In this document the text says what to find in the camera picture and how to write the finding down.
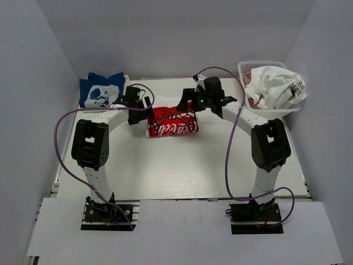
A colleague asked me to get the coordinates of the pink t shirt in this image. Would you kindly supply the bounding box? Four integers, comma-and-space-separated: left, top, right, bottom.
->
242, 72, 259, 109

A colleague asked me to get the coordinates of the white t shirt red print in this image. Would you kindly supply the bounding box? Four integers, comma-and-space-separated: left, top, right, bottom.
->
146, 96, 199, 138

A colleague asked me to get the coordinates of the white t shirt black lettering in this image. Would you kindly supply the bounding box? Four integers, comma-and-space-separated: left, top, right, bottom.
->
245, 66, 307, 110

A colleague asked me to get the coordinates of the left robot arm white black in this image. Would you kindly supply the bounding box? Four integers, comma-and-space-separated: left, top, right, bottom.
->
71, 86, 154, 213

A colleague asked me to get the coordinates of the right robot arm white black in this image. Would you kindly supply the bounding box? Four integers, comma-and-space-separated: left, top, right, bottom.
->
176, 75, 291, 212

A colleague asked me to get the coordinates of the folded white t shirt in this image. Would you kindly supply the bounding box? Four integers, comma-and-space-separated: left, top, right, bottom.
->
82, 75, 131, 114

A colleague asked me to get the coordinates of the folded blue t shirt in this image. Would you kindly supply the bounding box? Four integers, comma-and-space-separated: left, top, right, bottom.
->
79, 72, 125, 108

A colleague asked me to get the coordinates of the white plastic basket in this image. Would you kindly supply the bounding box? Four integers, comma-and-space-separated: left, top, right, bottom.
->
238, 61, 301, 120

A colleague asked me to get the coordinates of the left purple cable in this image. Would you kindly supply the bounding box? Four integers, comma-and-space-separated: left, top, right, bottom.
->
54, 83, 157, 230

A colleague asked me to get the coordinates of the purple cable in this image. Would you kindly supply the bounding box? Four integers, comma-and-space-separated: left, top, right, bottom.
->
54, 83, 157, 230
192, 66, 295, 227

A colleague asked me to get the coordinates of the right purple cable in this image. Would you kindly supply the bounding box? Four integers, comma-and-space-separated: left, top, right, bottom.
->
192, 66, 295, 227

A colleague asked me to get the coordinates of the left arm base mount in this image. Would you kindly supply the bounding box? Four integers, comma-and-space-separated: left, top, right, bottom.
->
81, 199, 140, 232

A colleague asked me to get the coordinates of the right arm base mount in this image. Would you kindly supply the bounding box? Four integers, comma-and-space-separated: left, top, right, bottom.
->
225, 203, 284, 235

